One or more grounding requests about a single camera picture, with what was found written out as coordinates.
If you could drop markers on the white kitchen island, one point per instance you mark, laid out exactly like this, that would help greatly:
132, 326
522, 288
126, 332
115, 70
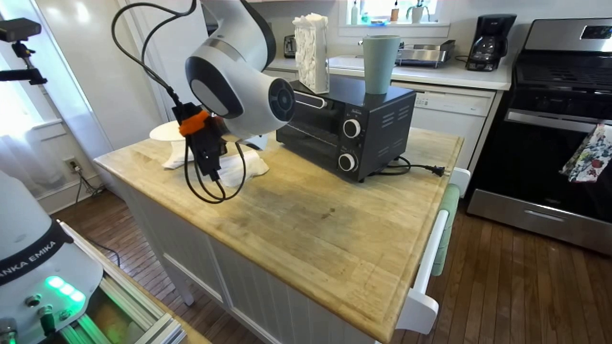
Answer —
268, 294

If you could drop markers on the pale green hanging towel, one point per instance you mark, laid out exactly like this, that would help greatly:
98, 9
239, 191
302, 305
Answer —
446, 223

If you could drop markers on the wall power outlet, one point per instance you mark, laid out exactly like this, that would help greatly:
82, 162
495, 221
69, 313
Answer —
73, 166

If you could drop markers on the kitchen window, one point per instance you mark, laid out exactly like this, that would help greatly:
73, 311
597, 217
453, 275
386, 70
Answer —
388, 9

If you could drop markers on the white spray bottle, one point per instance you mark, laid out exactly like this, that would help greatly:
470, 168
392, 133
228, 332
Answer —
354, 13

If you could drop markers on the floral dish towel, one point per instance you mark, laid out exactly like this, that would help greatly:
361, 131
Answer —
589, 156

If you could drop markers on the small orange soap bottle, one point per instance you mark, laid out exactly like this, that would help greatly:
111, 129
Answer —
394, 13

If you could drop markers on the black and steel stove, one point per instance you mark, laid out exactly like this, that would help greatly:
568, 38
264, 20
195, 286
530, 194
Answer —
541, 141

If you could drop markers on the pale green cup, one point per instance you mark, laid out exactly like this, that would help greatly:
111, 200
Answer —
381, 64

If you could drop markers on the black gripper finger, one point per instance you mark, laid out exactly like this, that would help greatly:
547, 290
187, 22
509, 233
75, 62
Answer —
212, 173

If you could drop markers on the small blue sill item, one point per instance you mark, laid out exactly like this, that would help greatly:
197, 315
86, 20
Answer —
375, 22

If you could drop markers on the black camera on tripod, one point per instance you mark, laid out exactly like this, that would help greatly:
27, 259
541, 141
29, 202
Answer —
19, 40

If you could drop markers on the white dishwasher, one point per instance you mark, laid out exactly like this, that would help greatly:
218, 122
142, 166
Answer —
451, 122

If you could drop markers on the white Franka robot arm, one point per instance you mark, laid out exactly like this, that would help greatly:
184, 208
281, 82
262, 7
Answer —
235, 83

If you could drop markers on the white folded cloth towel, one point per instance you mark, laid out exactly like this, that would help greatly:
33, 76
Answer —
174, 156

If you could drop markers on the white paper napkin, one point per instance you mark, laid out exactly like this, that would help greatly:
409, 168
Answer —
251, 166

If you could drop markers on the black toaster oven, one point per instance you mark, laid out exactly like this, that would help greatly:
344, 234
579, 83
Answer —
356, 127

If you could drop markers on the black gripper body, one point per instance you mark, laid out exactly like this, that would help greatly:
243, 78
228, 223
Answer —
207, 145

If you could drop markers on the aluminium frame stand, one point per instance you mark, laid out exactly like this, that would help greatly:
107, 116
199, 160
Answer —
126, 299

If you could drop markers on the black coffee maker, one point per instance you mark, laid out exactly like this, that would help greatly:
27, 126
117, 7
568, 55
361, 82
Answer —
488, 45

